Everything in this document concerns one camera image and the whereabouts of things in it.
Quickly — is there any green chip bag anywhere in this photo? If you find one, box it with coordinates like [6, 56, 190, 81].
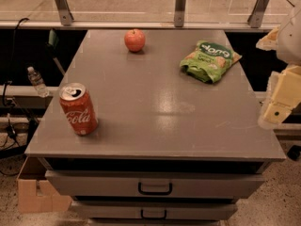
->
[180, 40, 242, 84]

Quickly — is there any middle metal railing bracket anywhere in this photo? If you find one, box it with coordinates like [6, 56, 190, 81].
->
[174, 0, 186, 27]

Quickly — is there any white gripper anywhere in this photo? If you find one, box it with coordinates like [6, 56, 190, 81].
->
[256, 3, 301, 129]

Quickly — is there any black cable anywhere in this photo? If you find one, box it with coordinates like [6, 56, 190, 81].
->
[1, 17, 30, 108]

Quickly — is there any grey drawer cabinet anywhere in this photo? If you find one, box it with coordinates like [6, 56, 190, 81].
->
[26, 30, 285, 226]

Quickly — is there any right metal railing bracket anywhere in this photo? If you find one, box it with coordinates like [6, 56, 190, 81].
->
[247, 0, 270, 28]

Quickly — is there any left metal railing bracket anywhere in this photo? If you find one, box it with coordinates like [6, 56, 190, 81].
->
[55, 0, 73, 26]

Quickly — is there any metal railing bracket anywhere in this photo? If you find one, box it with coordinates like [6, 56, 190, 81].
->
[55, 0, 73, 26]
[247, 0, 270, 28]
[174, 0, 186, 27]

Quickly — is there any red coca-cola can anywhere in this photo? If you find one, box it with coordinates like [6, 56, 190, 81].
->
[59, 83, 98, 136]

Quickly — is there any grey top drawer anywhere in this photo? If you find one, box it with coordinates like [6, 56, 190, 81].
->
[46, 170, 264, 200]

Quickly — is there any grey drawer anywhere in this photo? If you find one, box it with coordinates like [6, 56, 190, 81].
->
[71, 201, 237, 220]
[46, 170, 264, 200]

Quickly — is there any red apple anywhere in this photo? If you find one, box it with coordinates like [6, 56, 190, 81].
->
[124, 29, 146, 53]

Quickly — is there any cardboard box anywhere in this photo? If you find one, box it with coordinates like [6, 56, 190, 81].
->
[16, 156, 73, 215]

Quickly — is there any grey middle drawer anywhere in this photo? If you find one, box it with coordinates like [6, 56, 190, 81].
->
[71, 201, 237, 220]

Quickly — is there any clear plastic water bottle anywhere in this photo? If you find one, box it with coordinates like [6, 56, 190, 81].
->
[27, 66, 49, 98]

